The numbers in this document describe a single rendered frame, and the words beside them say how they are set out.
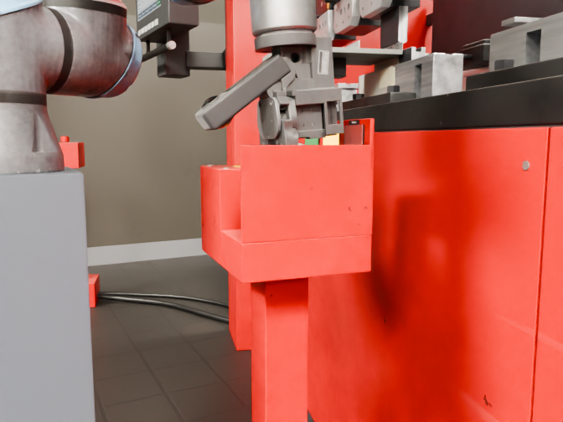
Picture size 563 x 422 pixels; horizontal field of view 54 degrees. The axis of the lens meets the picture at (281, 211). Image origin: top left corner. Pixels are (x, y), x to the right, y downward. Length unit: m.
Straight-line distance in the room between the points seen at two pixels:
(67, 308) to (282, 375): 0.29
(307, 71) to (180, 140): 3.20
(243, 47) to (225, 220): 1.44
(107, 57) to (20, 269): 0.32
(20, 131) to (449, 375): 0.62
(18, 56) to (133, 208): 3.06
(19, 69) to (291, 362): 0.50
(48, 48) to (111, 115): 2.96
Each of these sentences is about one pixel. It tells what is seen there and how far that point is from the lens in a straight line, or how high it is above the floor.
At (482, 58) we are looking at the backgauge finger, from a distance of 1.32.
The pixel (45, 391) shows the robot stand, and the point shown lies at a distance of 0.78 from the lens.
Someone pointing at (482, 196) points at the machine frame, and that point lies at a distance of 0.67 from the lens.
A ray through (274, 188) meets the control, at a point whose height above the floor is 0.76.
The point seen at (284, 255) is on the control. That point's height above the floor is 0.69.
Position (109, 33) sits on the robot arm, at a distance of 0.85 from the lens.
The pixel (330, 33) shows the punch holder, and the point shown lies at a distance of 1.63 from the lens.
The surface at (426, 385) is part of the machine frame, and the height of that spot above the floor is 0.47.
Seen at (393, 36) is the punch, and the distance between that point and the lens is 1.28.
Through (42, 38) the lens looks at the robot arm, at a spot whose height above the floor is 0.94.
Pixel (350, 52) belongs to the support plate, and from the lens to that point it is 1.17.
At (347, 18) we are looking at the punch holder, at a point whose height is 1.12.
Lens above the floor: 0.82
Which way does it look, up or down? 7 degrees down
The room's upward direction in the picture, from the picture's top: straight up
